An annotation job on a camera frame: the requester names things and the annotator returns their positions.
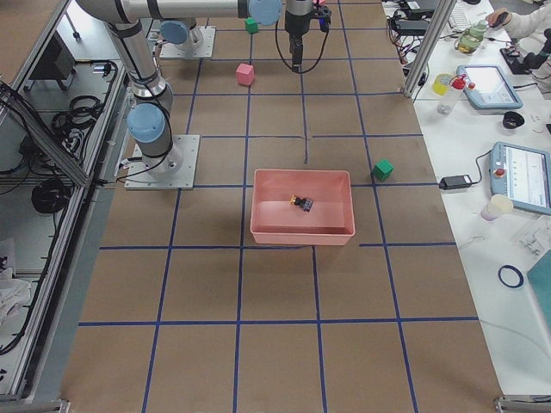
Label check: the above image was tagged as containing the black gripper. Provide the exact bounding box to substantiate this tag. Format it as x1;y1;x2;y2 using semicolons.
287;27;305;65

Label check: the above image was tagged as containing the yellow push button switch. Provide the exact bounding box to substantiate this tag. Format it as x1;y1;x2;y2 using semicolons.
289;195;313;213

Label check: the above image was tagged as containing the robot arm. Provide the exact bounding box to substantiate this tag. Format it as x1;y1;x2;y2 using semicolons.
77;1;331;112
148;17;204;49

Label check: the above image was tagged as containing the person white sleeve forearm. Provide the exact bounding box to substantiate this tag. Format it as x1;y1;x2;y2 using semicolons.
504;4;550;42

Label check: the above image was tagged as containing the person hand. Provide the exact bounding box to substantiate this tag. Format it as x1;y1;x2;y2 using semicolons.
486;9;511;28

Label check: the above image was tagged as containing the green cube far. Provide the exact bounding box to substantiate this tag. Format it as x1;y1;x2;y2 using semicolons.
245;17;259;34

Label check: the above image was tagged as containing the pink cube centre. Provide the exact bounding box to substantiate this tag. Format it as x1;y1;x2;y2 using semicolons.
235;64;256;87

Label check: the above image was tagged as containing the green cube near bin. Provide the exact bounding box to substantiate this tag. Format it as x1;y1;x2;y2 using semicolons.
371;158;394;182

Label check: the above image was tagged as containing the red cap squeeze bottle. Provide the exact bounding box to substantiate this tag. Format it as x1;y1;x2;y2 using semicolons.
436;73;467;114

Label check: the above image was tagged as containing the green drink bottle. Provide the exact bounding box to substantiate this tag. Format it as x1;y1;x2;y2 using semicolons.
455;20;488;54

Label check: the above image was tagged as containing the pink plastic bin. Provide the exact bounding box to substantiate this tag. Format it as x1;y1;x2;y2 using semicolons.
251;169;356;245

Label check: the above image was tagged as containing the teach pendant far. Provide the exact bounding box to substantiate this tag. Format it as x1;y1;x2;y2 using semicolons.
456;65;523;111

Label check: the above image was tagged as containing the teach pendant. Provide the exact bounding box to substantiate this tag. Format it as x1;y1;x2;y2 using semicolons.
489;141;550;215
456;65;523;111

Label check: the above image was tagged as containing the black power adapter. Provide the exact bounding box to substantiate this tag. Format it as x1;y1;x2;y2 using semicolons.
438;175;474;190

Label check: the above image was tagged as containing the black bowl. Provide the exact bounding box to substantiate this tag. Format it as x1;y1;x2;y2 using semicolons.
502;111;525;130

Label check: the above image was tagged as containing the teach pendant near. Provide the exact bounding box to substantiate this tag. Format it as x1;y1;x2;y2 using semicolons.
489;141;550;215

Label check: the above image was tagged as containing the white plastic cup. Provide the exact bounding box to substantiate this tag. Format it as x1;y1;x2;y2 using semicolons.
480;194;514;221

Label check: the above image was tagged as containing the teal mat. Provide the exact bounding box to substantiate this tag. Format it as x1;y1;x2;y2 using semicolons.
528;250;551;324

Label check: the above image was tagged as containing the white rag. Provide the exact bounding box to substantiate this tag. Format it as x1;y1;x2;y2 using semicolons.
0;238;34;328

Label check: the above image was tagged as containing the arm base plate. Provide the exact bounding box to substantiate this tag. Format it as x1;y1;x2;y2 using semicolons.
159;25;216;60
124;134;201;190

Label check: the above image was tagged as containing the aluminium frame post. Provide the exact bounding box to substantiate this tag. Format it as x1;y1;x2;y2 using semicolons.
401;0;455;97

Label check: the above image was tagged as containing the blue tape ring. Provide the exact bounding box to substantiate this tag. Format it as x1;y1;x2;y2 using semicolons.
498;265;525;289

